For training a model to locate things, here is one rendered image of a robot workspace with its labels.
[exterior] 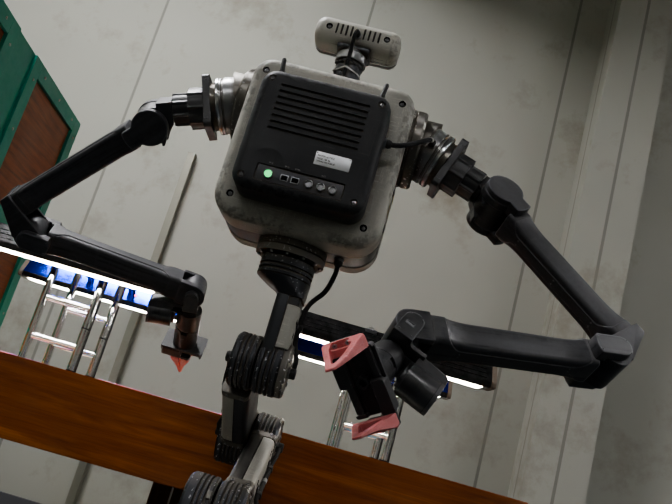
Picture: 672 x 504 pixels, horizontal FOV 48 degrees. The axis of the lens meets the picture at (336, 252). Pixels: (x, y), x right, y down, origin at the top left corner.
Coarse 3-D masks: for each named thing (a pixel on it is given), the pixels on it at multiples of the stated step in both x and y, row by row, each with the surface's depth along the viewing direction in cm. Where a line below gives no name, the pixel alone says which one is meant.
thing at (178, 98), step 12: (204, 84) 157; (180, 96) 158; (192, 96) 157; (204, 96) 157; (180, 108) 157; (192, 108) 156; (204, 108) 156; (180, 120) 158; (192, 120) 158; (204, 120) 155; (216, 132) 163
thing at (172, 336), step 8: (176, 328) 181; (168, 336) 186; (176, 336) 182; (184, 336) 181; (192, 336) 182; (168, 344) 184; (176, 344) 184; (184, 344) 183; (192, 344) 184; (200, 344) 186; (184, 352) 184; (192, 352) 184; (200, 352) 184
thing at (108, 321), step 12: (72, 288) 254; (120, 288) 255; (72, 300) 254; (120, 300) 255; (60, 312) 252; (72, 312) 252; (84, 312) 252; (108, 312) 253; (60, 324) 251; (108, 324) 252; (108, 336) 252; (48, 348) 248; (60, 348) 249; (96, 348) 250; (48, 360) 248; (96, 360) 249
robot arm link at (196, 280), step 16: (16, 240) 165; (32, 240) 166; (48, 240) 166; (64, 240) 169; (80, 240) 171; (64, 256) 171; (80, 256) 171; (96, 256) 171; (112, 256) 172; (128, 256) 173; (112, 272) 173; (128, 272) 173; (144, 272) 173; (160, 272) 174; (176, 272) 176; (192, 272) 180; (160, 288) 175; (176, 288) 175; (192, 288) 174
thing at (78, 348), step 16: (48, 288) 229; (96, 288) 231; (64, 304) 229; (80, 304) 229; (96, 304) 230; (32, 320) 227; (32, 336) 226; (48, 336) 226; (80, 336) 227; (80, 352) 226
